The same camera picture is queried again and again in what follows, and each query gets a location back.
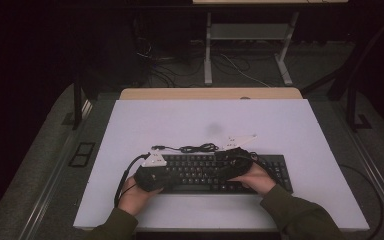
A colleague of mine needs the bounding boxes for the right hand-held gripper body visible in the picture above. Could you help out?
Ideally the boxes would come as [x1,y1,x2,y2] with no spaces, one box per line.
[222,134,258,178]

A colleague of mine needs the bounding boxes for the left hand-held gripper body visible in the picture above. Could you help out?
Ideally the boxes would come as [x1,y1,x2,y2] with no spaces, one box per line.
[133,149,168,193]

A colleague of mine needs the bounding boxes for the black keyboard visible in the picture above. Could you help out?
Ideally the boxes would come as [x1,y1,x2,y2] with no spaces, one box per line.
[159,153,294,195]

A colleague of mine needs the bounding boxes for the person's right hand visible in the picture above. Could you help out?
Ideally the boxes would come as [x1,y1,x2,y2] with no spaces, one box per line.
[228,162,277,198]

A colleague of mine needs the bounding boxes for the person's left hand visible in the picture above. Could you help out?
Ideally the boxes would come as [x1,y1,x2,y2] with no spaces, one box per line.
[118,175,164,217]

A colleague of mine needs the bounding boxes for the white board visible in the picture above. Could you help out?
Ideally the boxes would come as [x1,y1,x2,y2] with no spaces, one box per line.
[73,98,370,231]

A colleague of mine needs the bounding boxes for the wooden table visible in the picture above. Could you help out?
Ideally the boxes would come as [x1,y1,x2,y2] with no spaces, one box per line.
[119,87,304,101]

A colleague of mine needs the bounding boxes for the black metal stand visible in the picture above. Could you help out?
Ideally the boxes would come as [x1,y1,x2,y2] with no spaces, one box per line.
[301,13,384,133]
[61,78,93,131]

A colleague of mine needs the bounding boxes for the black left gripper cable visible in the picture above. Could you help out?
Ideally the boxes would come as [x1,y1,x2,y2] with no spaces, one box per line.
[113,152,151,208]

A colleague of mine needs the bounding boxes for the black keyboard cable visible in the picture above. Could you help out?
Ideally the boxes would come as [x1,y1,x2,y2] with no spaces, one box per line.
[151,143,222,155]

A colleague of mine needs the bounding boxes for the white floor cable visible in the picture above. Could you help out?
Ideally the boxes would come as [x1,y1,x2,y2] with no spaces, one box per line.
[219,53,271,88]

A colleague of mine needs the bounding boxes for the white metal desk frame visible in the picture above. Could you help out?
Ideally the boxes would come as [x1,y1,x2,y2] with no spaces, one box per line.
[192,0,349,87]

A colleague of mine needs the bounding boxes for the black floor cables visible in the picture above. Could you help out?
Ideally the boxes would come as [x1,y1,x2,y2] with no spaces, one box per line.
[134,16,204,88]

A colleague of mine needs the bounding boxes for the metal floor rail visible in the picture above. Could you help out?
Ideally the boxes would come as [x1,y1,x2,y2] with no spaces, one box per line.
[329,103,384,221]
[18,99,94,240]

